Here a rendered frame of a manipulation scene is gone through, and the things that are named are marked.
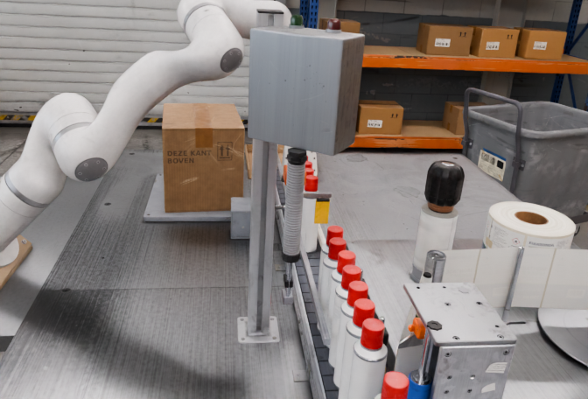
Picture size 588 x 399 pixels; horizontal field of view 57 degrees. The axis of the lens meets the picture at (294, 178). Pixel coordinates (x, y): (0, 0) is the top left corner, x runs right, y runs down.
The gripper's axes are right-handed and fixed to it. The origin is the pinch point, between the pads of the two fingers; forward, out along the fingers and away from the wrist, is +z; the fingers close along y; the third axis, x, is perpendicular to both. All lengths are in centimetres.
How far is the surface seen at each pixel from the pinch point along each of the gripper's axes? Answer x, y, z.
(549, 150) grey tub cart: 131, 164, -18
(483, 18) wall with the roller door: 366, 240, -158
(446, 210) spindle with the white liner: -40.7, 28.3, 0.7
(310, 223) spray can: -22.9, -0.2, 5.6
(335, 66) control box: -75, -5, -25
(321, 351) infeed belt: -56, -3, 27
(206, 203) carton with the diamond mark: 10.5, -27.4, 3.1
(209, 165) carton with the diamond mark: 6.4, -26.3, -8.5
